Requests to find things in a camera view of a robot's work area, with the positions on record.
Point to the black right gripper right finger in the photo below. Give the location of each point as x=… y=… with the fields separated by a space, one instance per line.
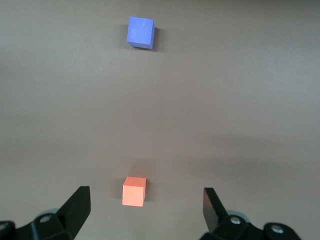
x=212 y=215

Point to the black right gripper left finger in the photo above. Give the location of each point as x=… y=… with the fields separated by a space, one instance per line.
x=72 y=212

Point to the orange foam cube block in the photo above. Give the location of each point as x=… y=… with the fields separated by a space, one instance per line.
x=133 y=195

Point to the purple foam cube block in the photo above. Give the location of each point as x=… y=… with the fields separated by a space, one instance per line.
x=140 y=31

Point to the brown paper table cover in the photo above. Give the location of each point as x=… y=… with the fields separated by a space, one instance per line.
x=225 y=100

